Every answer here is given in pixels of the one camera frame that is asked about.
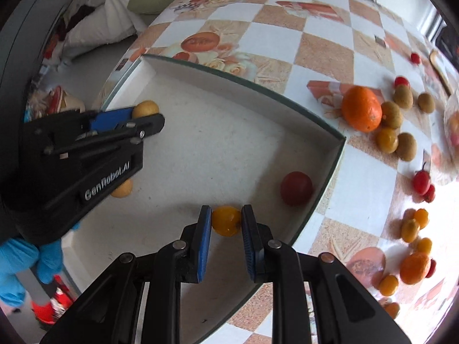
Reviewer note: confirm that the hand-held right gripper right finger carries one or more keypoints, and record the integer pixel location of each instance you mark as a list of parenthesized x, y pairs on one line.
[(249, 249)]

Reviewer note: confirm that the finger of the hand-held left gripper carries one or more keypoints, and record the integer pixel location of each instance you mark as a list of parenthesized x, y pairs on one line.
[(150, 125), (113, 119)]

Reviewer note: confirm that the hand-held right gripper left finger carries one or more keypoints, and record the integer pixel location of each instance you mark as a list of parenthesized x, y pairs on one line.
[(203, 247)]

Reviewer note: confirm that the tan longan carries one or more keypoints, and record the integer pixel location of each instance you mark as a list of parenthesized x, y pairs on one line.
[(146, 108), (122, 189)]

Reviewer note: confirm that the yellow kumquat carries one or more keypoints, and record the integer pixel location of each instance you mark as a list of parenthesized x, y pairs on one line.
[(424, 245), (421, 218), (410, 230), (392, 310), (387, 140), (226, 221), (388, 285)]

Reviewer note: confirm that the white cardboard box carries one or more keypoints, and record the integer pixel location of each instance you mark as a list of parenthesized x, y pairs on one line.
[(215, 143)]

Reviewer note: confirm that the person's left hand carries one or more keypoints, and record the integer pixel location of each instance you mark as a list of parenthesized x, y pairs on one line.
[(21, 261)]

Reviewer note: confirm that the red and cream snack packet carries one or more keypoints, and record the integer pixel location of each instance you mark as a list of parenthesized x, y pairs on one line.
[(59, 102)]

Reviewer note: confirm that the white cloth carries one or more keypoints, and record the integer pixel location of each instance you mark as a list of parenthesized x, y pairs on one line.
[(104, 25)]

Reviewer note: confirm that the checked patterned tablecloth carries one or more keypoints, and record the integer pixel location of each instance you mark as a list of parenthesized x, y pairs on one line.
[(287, 43)]

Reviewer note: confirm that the small mandarin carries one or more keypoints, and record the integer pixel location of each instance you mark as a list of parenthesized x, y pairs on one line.
[(415, 268)]

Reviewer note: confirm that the large orange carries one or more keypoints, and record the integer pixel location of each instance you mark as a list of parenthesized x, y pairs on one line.
[(361, 108)]

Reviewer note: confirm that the red cherry tomato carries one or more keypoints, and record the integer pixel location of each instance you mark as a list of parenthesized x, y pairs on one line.
[(431, 268), (421, 182), (429, 194), (401, 81), (415, 58)]

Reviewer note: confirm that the brown longan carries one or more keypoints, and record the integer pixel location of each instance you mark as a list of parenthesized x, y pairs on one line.
[(391, 114), (406, 146), (426, 103), (403, 96)]

